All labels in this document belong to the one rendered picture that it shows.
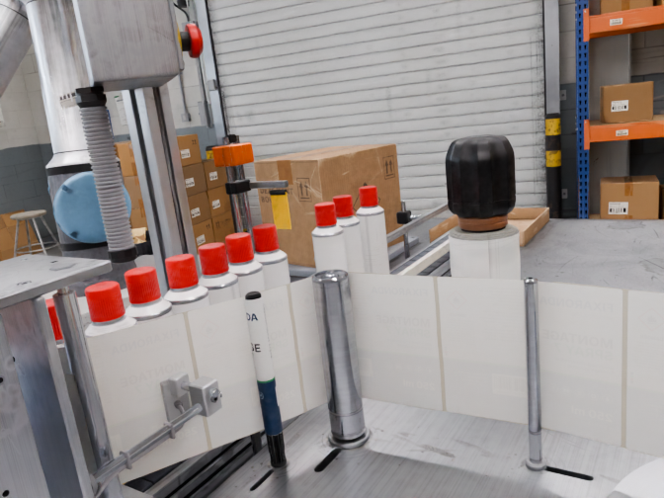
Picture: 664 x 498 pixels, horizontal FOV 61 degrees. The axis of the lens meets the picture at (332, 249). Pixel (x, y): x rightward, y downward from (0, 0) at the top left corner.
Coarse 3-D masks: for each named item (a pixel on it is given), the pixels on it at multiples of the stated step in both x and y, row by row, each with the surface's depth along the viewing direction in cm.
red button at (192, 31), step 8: (192, 24) 66; (184, 32) 66; (192, 32) 65; (200, 32) 66; (184, 40) 65; (192, 40) 65; (200, 40) 66; (184, 48) 66; (192, 48) 66; (200, 48) 66; (192, 56) 67
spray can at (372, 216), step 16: (368, 192) 102; (368, 208) 102; (368, 224) 102; (384, 224) 104; (368, 240) 103; (384, 240) 104; (368, 256) 104; (384, 256) 104; (368, 272) 105; (384, 272) 105
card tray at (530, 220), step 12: (456, 216) 177; (516, 216) 175; (528, 216) 173; (540, 216) 161; (432, 228) 160; (444, 228) 168; (528, 228) 149; (540, 228) 162; (432, 240) 161; (528, 240) 150
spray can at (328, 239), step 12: (324, 204) 90; (324, 216) 89; (324, 228) 90; (336, 228) 90; (312, 240) 92; (324, 240) 89; (336, 240) 90; (324, 252) 90; (336, 252) 90; (324, 264) 90; (336, 264) 90
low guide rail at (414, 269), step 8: (448, 240) 127; (440, 248) 121; (448, 248) 125; (424, 256) 117; (432, 256) 118; (440, 256) 122; (416, 264) 112; (424, 264) 115; (400, 272) 108; (408, 272) 108; (416, 272) 112
